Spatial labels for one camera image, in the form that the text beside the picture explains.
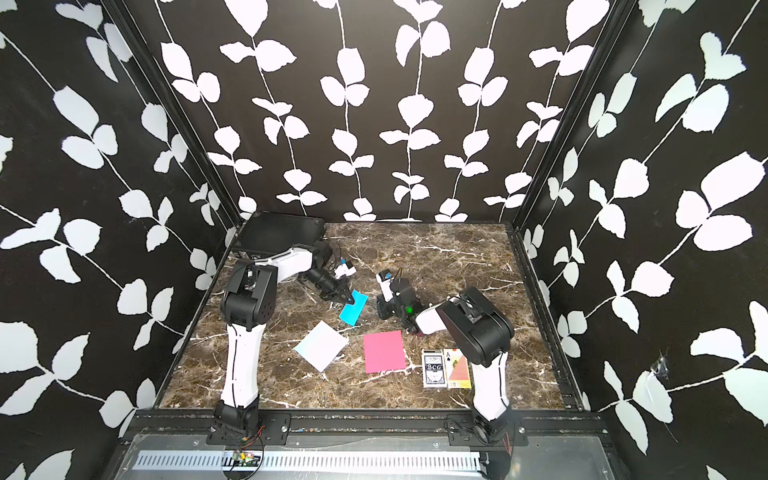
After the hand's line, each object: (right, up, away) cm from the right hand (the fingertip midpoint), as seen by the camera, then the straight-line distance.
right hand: (375, 293), depth 98 cm
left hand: (-7, -1, 0) cm, 7 cm away
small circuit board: (-30, -36, -27) cm, 54 cm away
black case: (-47, +22, +25) cm, 57 cm away
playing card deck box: (+18, -19, -15) cm, 30 cm away
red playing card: (+24, -19, -14) cm, 34 cm away
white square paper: (-16, -15, -9) cm, 23 cm away
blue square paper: (-8, -6, -2) cm, 10 cm away
